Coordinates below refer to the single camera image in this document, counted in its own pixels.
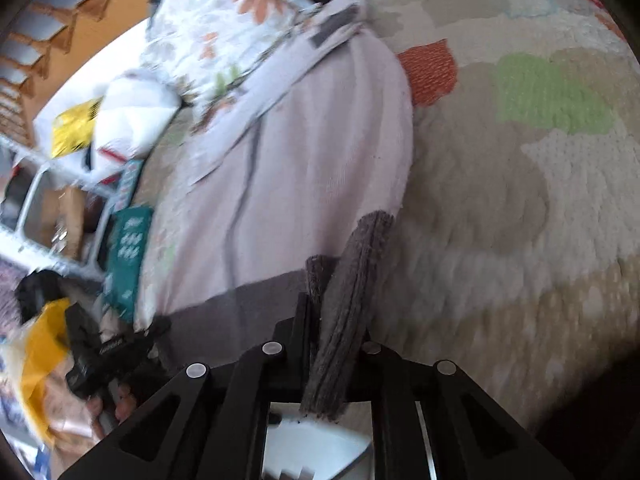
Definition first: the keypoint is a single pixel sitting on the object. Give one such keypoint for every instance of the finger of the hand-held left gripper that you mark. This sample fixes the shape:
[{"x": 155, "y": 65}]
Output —
[{"x": 157, "y": 331}]

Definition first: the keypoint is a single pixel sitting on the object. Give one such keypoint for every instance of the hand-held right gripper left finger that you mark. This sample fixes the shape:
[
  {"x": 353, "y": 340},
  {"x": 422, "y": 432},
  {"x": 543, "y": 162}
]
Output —
[{"x": 300, "y": 327}]

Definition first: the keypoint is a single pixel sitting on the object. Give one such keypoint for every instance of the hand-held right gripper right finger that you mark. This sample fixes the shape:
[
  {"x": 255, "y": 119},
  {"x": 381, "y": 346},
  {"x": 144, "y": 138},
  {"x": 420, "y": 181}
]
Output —
[{"x": 374, "y": 360}]

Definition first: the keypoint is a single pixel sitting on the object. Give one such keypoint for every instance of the pink towel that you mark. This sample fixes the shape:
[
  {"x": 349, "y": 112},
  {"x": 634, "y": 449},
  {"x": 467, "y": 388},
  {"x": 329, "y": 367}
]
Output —
[{"x": 310, "y": 160}]

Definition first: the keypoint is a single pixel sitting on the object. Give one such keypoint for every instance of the person's left hand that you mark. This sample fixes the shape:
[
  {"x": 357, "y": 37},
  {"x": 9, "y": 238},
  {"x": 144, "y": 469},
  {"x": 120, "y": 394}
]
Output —
[{"x": 122, "y": 407}]

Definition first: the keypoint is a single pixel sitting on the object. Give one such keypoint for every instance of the yellow and white bag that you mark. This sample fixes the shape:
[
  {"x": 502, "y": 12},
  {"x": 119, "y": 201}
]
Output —
[{"x": 40, "y": 355}]

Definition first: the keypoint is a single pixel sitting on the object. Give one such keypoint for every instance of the teal cardboard box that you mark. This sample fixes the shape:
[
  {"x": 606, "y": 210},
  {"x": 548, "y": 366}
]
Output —
[{"x": 127, "y": 255}]

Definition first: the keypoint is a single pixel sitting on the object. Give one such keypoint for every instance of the black bag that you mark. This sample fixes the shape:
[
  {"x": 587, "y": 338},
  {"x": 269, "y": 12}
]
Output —
[{"x": 37, "y": 292}]

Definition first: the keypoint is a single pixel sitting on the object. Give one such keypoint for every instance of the white metal rack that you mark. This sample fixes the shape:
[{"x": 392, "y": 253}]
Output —
[{"x": 35, "y": 240}]

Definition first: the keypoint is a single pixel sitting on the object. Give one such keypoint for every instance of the brown cardboard box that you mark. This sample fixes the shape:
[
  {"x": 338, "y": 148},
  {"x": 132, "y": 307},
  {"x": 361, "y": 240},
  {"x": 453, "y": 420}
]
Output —
[{"x": 67, "y": 220}]

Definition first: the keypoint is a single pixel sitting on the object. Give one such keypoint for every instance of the long box with coloured squares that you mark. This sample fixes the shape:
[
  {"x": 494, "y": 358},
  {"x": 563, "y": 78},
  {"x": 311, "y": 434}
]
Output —
[{"x": 129, "y": 185}]

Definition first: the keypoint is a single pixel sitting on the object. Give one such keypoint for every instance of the heart print quilt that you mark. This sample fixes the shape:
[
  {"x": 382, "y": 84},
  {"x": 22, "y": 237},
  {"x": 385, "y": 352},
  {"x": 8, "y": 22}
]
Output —
[{"x": 500, "y": 210}]

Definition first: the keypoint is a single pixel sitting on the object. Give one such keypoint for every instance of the white paper bag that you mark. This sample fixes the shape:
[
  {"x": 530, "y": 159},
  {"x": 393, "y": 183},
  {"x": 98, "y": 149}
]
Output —
[{"x": 132, "y": 115}]

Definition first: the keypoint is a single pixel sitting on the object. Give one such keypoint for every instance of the yellow plastic bag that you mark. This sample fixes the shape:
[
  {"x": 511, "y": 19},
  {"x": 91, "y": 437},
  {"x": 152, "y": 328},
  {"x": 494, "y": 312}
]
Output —
[{"x": 75, "y": 127}]

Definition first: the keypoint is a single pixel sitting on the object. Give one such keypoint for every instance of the floral pillow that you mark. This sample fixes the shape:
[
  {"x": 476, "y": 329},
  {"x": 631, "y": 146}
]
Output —
[{"x": 220, "y": 25}]

